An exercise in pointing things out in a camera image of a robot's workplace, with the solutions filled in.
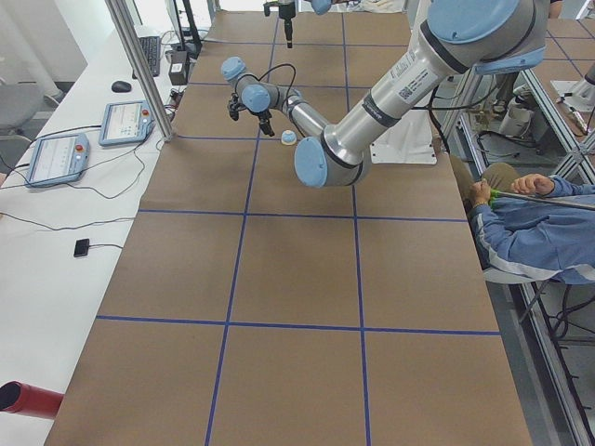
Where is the blue and cream bell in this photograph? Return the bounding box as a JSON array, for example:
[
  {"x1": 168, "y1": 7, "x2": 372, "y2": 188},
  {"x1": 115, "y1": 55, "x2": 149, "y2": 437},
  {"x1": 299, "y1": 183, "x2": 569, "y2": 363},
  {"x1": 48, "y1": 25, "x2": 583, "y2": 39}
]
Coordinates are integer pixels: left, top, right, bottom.
[{"x1": 281, "y1": 130, "x2": 297, "y2": 146}]

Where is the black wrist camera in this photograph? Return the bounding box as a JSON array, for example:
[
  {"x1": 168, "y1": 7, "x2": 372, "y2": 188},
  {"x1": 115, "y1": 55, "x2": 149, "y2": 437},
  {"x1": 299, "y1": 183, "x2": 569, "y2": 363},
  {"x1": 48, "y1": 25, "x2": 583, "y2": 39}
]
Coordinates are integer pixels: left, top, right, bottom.
[
  {"x1": 263, "y1": 1, "x2": 278, "y2": 17},
  {"x1": 227, "y1": 93, "x2": 245, "y2": 121}
]

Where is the blue teach pendant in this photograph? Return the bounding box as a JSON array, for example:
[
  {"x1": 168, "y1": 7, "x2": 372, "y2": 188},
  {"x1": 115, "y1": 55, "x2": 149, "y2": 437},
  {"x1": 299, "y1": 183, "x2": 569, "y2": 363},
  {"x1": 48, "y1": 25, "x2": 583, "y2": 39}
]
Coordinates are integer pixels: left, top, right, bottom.
[
  {"x1": 99, "y1": 100, "x2": 154, "y2": 147},
  {"x1": 24, "y1": 133, "x2": 89, "y2": 188}
]

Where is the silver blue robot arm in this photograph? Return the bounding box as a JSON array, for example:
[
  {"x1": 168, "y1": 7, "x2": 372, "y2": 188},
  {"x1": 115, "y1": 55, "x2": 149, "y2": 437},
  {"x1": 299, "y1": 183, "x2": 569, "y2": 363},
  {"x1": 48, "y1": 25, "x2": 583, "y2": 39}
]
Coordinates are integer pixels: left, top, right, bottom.
[
  {"x1": 277, "y1": 0, "x2": 338, "y2": 48},
  {"x1": 221, "y1": 1, "x2": 549, "y2": 188}
]

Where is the near blue teach pendant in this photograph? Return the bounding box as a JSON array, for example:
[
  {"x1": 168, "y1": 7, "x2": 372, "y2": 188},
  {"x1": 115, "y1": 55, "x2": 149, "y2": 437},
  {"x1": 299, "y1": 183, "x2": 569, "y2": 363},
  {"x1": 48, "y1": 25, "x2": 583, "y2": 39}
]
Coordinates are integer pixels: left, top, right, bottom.
[{"x1": 24, "y1": 133, "x2": 89, "y2": 188}]

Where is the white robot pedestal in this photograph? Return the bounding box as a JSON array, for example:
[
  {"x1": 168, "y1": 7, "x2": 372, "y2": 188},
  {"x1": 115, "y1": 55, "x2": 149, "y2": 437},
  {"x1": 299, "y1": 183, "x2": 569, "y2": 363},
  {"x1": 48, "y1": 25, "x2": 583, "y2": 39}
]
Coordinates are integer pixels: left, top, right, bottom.
[{"x1": 365, "y1": 59, "x2": 470, "y2": 165}]

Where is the small black square device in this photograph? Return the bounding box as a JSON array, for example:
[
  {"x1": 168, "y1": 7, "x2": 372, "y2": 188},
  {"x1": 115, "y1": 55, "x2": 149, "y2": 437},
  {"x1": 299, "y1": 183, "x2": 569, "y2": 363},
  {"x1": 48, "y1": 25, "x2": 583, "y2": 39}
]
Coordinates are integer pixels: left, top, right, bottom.
[{"x1": 73, "y1": 238, "x2": 90, "y2": 258}]

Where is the aluminium frame post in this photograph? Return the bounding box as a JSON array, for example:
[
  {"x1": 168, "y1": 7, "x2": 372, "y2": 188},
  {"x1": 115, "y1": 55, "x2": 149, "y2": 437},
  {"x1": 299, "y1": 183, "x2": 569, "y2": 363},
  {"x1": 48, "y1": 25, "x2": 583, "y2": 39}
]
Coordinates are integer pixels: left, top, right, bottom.
[{"x1": 105, "y1": 0, "x2": 174, "y2": 142}]

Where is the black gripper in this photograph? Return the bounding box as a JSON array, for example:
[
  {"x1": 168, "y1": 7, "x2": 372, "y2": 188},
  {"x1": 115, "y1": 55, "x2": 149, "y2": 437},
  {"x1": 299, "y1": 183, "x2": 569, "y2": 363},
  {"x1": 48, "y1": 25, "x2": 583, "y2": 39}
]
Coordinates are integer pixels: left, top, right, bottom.
[
  {"x1": 278, "y1": 0, "x2": 296, "y2": 48},
  {"x1": 255, "y1": 110, "x2": 275, "y2": 137}
]

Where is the red cylinder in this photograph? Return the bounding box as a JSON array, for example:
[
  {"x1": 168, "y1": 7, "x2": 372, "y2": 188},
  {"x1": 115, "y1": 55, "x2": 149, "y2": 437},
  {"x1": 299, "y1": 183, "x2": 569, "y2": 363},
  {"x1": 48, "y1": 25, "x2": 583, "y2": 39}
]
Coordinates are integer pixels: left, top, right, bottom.
[{"x1": 1, "y1": 381, "x2": 63, "y2": 420}]

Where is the black camera cable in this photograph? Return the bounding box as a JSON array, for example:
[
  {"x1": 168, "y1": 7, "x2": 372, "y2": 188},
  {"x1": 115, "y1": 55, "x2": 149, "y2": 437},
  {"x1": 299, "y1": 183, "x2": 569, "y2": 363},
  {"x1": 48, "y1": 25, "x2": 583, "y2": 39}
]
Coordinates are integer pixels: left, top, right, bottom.
[{"x1": 258, "y1": 63, "x2": 298, "y2": 104}]

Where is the seated person in blue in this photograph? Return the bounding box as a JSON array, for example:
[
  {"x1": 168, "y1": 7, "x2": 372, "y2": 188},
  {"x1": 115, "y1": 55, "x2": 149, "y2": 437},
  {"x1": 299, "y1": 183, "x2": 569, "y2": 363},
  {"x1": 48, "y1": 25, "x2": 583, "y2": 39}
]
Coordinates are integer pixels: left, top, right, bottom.
[{"x1": 450, "y1": 155, "x2": 594, "y2": 285}]

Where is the black computer mouse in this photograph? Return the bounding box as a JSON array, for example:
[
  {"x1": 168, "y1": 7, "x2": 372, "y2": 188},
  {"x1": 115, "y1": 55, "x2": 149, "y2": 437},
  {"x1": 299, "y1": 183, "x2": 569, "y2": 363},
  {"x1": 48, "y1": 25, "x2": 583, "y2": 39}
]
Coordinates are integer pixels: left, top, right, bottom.
[{"x1": 111, "y1": 81, "x2": 132, "y2": 93}]

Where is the black power box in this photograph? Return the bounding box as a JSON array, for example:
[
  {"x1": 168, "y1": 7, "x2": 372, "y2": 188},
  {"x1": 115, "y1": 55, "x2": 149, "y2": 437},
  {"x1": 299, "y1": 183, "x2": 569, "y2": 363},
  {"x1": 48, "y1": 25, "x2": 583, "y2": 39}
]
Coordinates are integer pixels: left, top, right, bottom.
[{"x1": 168, "y1": 51, "x2": 190, "y2": 86}]

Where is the black keyboard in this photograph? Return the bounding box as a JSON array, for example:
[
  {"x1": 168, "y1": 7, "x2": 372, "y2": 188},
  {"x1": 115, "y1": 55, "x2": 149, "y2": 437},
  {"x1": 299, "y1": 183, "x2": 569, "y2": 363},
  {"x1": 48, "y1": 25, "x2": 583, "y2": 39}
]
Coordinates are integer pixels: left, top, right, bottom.
[{"x1": 138, "y1": 35, "x2": 161, "y2": 77}]

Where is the pink green stick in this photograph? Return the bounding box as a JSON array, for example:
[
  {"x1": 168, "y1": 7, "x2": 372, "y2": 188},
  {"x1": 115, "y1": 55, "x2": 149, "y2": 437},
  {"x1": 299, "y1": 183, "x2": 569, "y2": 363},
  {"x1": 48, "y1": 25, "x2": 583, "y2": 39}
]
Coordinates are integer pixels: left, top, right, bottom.
[{"x1": 490, "y1": 189, "x2": 594, "y2": 211}]

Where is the far blue teach pendant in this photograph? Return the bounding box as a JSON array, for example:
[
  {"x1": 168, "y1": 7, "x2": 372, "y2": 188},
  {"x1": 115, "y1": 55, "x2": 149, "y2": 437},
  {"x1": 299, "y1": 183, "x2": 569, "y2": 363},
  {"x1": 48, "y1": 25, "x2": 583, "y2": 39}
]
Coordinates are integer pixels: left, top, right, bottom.
[{"x1": 99, "y1": 100, "x2": 154, "y2": 147}]

